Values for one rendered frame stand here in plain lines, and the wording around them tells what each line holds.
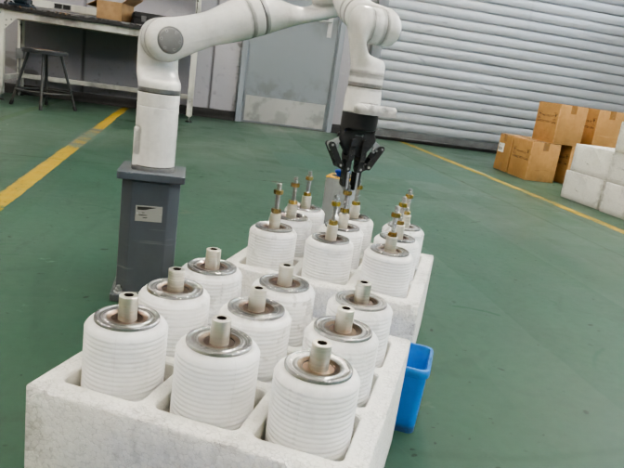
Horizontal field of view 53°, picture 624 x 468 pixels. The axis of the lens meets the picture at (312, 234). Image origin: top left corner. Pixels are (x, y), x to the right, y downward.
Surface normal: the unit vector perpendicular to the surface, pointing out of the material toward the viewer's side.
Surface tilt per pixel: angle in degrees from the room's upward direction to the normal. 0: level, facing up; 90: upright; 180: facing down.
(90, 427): 90
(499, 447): 0
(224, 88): 90
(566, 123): 90
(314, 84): 90
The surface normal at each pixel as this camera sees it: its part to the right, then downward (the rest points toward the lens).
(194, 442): -0.27, 0.21
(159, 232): 0.19, 0.19
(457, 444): 0.14, -0.96
